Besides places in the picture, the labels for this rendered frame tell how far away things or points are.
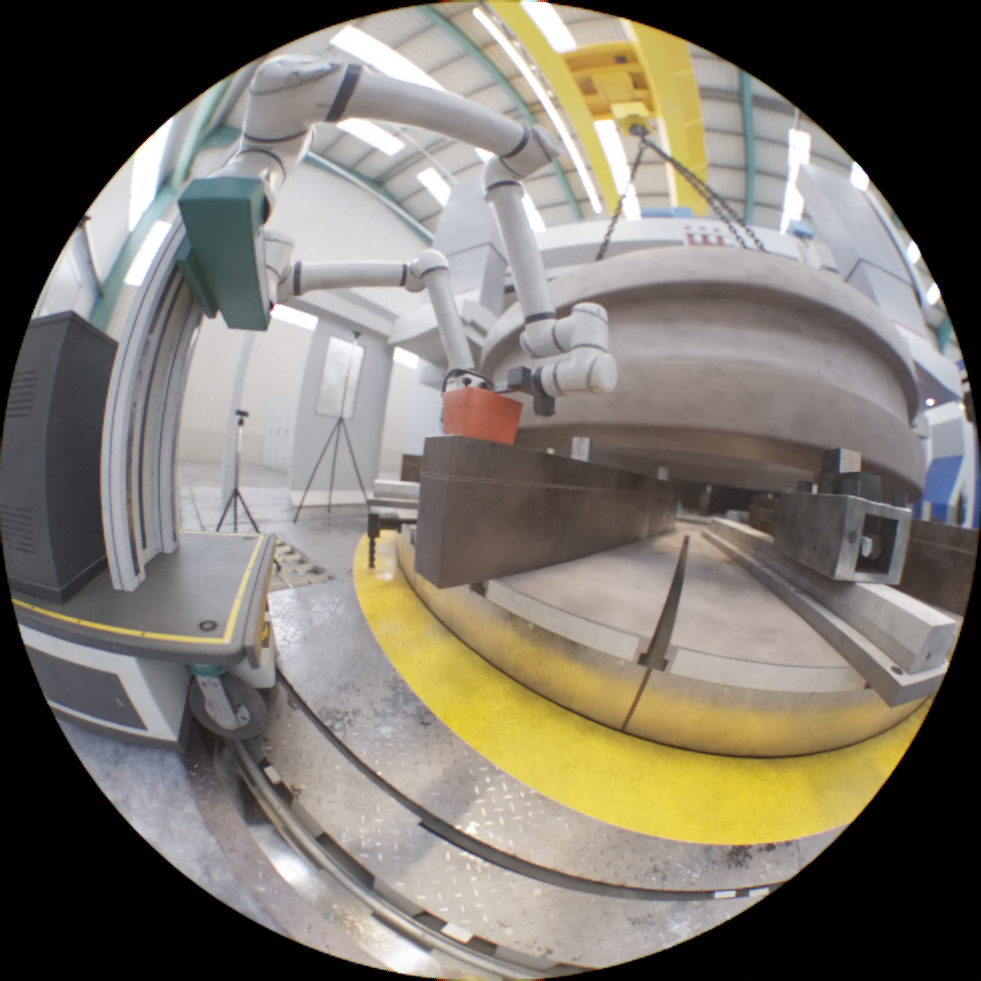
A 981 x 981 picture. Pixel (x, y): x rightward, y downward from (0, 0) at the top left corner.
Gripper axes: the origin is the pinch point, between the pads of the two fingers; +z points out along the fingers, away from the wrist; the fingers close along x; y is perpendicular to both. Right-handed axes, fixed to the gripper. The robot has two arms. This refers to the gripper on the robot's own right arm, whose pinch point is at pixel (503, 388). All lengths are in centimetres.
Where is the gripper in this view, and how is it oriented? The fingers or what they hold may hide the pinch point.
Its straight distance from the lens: 87.2
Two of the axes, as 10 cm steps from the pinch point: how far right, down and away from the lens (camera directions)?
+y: 1.1, -9.9, -0.7
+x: -7.5, -0.4, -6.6
